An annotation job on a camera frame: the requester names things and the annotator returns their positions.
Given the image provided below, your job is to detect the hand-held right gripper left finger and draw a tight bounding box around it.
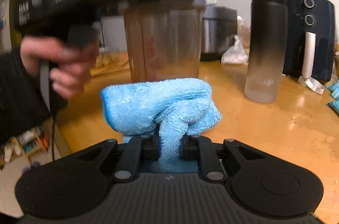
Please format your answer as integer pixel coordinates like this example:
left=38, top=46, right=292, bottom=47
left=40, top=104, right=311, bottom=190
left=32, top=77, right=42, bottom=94
left=74, top=135, right=161, bottom=183

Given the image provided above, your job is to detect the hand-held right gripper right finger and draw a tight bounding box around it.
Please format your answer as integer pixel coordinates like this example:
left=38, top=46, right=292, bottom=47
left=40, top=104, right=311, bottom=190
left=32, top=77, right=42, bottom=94
left=180, top=134, right=267, bottom=183

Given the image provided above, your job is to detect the white strap loop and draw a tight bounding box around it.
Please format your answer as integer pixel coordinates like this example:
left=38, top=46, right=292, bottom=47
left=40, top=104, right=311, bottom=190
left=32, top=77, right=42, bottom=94
left=298, top=76, right=325, bottom=95

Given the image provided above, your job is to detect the clear shaker bottle grey lid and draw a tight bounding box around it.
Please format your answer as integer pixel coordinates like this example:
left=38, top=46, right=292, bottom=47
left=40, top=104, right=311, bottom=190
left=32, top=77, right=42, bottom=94
left=120, top=0, right=207, bottom=83

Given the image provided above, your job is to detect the person's left hand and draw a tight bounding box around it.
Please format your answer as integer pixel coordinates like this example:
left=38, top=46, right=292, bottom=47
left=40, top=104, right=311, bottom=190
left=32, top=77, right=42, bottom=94
left=20, top=36, right=100, bottom=99

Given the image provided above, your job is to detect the black gradient water bottle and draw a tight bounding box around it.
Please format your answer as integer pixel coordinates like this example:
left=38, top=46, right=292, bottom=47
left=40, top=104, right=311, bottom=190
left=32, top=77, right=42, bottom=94
left=244, top=0, right=289, bottom=104

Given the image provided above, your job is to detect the steel rice cooker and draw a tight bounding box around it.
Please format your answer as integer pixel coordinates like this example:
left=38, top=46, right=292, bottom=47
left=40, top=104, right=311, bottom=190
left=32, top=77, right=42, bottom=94
left=200, top=5, right=238, bottom=62

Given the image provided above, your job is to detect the person's left forearm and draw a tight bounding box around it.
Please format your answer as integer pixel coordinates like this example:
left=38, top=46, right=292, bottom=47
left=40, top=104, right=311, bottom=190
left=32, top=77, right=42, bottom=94
left=0, top=47, right=57, bottom=146

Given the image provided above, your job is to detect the blue microfiber cloth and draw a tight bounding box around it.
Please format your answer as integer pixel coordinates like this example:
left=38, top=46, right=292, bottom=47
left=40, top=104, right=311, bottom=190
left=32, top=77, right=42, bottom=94
left=101, top=77, right=222, bottom=174

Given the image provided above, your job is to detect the low shoe rack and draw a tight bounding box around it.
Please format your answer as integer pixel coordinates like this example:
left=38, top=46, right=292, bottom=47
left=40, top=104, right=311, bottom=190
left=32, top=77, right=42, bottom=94
left=0, top=127, right=51, bottom=170

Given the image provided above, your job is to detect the dark blue air fryer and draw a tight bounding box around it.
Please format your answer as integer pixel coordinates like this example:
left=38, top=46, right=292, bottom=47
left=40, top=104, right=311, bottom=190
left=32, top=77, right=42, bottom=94
left=282, top=0, right=337, bottom=84

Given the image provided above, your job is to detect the plastic bag of white grains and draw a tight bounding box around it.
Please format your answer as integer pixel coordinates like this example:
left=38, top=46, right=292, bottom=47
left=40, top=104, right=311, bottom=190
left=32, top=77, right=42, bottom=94
left=221, top=35, right=249, bottom=65

